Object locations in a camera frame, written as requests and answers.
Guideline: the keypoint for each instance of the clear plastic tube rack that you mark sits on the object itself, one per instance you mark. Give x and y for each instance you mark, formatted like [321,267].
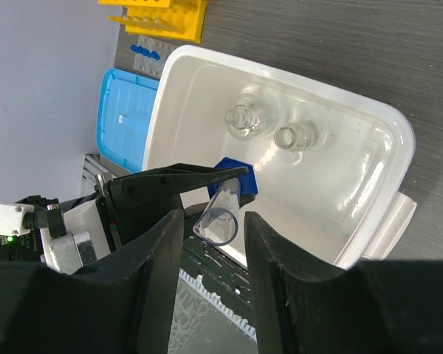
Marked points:
[147,66]

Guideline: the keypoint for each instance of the yellow test tube rack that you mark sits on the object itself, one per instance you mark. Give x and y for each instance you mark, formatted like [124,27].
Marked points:
[174,20]

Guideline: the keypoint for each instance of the blue hexagonal cap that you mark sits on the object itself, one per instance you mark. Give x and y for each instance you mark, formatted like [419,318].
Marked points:
[219,223]

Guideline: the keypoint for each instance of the white plastic bin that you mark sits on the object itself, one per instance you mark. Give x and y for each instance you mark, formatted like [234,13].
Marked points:
[339,200]

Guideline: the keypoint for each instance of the blue plastic tray lid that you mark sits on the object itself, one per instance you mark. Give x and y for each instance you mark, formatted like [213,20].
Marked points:
[123,117]

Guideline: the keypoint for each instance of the small clear glass bottle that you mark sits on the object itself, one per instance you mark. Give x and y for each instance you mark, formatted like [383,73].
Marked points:
[296,136]

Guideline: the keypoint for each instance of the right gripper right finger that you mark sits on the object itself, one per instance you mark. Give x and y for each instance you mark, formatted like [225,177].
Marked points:
[303,304]

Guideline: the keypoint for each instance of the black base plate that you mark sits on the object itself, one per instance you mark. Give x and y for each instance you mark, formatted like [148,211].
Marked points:
[217,271]

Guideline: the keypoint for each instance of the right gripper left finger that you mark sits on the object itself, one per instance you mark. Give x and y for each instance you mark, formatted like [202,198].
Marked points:
[123,303]

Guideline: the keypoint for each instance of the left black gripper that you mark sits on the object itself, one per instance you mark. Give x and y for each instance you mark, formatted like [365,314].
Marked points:
[131,205]

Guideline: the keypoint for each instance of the aluminium rail frame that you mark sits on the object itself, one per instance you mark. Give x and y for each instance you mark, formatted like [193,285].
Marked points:
[95,164]

